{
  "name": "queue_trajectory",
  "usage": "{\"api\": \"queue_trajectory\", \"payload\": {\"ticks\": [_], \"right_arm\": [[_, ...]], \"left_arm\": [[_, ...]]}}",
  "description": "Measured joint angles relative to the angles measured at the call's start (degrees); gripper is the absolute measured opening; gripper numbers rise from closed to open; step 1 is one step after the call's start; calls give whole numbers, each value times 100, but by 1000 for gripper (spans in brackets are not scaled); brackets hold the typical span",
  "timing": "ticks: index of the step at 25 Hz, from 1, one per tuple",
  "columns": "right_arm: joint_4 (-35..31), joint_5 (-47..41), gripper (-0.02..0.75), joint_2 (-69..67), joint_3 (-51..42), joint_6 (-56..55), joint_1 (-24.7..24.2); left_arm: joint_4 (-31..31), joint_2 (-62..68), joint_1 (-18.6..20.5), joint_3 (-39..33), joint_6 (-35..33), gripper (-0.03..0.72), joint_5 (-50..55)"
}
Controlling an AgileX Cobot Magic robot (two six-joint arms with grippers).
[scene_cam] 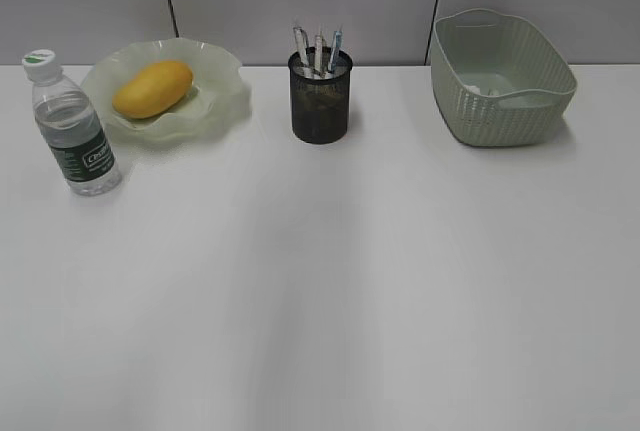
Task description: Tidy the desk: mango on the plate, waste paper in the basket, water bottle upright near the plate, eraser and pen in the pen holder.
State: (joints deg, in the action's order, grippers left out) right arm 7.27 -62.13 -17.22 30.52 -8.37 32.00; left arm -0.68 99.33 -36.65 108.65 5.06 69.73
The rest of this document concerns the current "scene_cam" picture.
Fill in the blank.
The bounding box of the black mesh pen holder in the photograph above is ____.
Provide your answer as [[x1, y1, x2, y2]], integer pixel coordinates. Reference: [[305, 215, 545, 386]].
[[287, 51, 353, 144]]

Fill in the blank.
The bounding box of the beige grip ballpoint pen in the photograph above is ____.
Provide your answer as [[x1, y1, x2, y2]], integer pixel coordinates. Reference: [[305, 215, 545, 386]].
[[293, 24, 313, 79]]

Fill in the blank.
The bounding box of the yellow mango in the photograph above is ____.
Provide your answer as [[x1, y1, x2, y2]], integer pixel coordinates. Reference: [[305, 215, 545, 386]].
[[112, 60, 193, 119]]

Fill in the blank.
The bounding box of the frosted green wavy plate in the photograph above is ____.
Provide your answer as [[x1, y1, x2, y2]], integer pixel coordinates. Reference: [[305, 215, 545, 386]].
[[81, 38, 248, 143]]

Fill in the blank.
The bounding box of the grey grip pen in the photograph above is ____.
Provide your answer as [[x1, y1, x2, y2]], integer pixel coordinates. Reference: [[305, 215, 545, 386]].
[[314, 30, 325, 79]]

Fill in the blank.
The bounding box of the pale green woven basket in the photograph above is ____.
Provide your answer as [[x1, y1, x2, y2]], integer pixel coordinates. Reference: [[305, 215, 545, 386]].
[[430, 8, 577, 147]]

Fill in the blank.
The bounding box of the white waste paper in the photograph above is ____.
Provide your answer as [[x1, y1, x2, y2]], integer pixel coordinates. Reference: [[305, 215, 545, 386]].
[[465, 82, 509, 97]]

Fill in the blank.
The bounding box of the clear water bottle green label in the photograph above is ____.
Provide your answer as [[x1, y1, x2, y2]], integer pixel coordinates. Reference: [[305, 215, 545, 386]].
[[22, 49, 122, 196]]

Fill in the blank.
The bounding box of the blue grey ballpoint pen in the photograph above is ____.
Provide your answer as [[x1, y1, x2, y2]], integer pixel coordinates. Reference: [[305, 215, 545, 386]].
[[326, 29, 343, 78]]

